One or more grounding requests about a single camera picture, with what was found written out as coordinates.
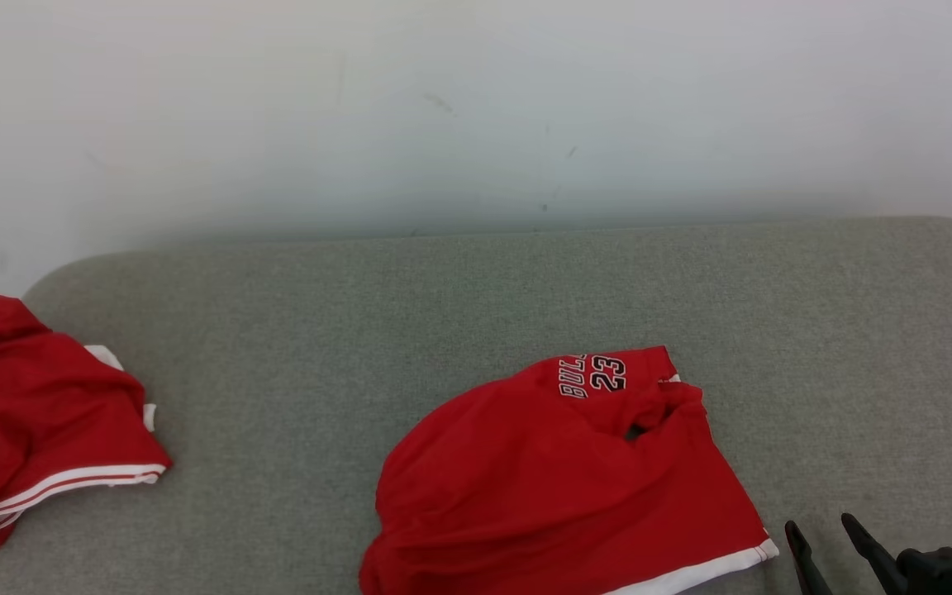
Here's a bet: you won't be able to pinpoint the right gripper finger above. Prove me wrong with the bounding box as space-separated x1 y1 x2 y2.
840 512 909 595
785 520 835 595

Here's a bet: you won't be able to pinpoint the red Bulls 23 shorts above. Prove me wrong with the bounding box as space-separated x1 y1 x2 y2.
359 345 780 595

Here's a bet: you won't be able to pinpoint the red white-trimmed jersey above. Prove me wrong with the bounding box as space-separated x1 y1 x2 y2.
0 293 173 559

